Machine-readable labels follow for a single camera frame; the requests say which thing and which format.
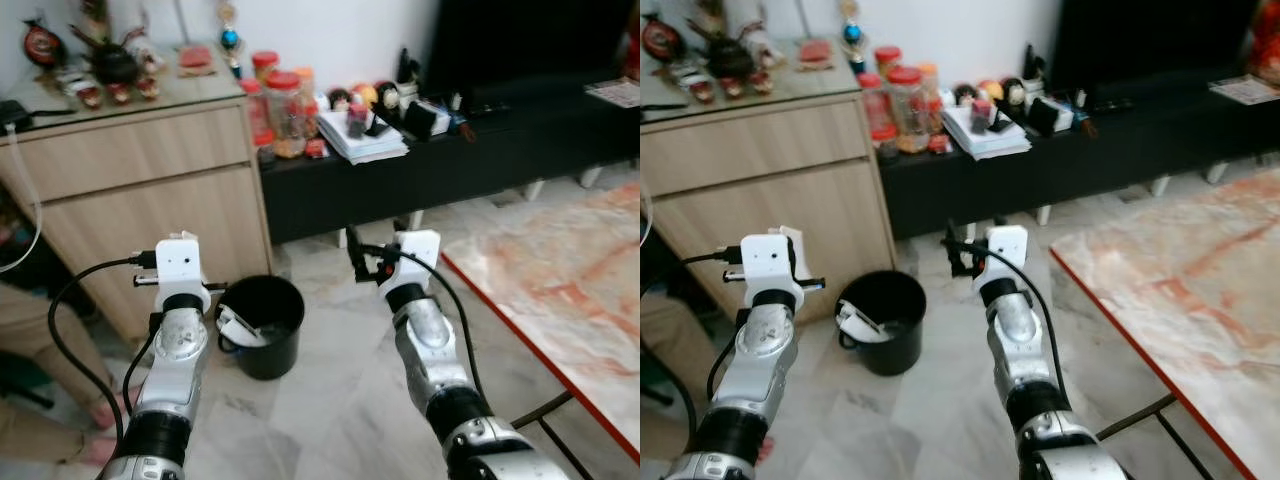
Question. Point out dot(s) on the low black TV console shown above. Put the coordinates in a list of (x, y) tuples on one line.
[(1100, 155), (450, 165)]

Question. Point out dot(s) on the dark pot ornament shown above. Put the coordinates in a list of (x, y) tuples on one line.
[(113, 65), (730, 58)]

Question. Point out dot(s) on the white printed carton box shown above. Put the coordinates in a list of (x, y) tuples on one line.
[(240, 325), (860, 322)]

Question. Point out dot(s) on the printed paper sheet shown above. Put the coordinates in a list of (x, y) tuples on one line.
[(1245, 90), (615, 93)]

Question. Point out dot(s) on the marble table with red edge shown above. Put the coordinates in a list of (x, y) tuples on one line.
[(570, 290), (1190, 290)]

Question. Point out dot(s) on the black metal table leg frame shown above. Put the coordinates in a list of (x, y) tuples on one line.
[(1160, 415), (545, 412)]

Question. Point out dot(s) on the small black device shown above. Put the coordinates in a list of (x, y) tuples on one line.
[(14, 113)]

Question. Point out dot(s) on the small jar red lid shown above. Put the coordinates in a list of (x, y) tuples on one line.
[(265, 63), (887, 60)]

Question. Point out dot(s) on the black round rubbish bin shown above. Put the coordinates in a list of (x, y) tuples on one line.
[(895, 350), (275, 350)]

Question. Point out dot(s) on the thin white tube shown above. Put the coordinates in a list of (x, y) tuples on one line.
[(648, 215), (38, 215)]

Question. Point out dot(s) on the black television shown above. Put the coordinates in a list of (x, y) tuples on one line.
[(1150, 40), (520, 45)]

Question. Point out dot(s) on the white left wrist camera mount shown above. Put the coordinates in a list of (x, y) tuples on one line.
[(768, 262), (180, 262)]

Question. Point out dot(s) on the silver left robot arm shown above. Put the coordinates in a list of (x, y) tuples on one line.
[(755, 365), (175, 365)]

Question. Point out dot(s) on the person's leg beige trousers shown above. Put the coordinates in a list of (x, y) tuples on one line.
[(40, 340), (660, 335)]

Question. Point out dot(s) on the slim trophy with blue ball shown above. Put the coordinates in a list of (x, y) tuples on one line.
[(231, 40), (853, 35)]

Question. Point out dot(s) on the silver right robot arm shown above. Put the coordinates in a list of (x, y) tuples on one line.
[(430, 345), (1020, 340)]

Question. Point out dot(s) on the small black box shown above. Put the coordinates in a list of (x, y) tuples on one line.
[(1042, 115), (418, 120)]

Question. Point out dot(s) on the light wooden drawer cabinet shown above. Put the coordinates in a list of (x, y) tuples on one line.
[(140, 200), (760, 190)]

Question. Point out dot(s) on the large clear jar red lid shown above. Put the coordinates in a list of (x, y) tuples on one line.
[(286, 115), (906, 110)]

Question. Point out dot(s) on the orange lidded jar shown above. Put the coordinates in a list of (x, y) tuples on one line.
[(930, 95), (307, 100)]

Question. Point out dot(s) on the round black red figurine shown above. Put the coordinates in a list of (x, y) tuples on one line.
[(662, 40), (44, 45)]

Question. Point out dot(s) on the slim red jar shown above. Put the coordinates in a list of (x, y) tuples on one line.
[(872, 118), (255, 120)]

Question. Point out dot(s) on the white paper stack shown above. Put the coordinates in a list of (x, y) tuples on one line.
[(365, 148), (985, 142)]

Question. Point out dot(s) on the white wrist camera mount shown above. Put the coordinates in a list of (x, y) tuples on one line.
[(1008, 255), (180, 262), (768, 262), (415, 258)]

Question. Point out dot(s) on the flat red box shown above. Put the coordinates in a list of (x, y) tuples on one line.
[(196, 58), (816, 53)]

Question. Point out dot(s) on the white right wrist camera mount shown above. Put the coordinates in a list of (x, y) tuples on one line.
[(415, 258), (1008, 255)]

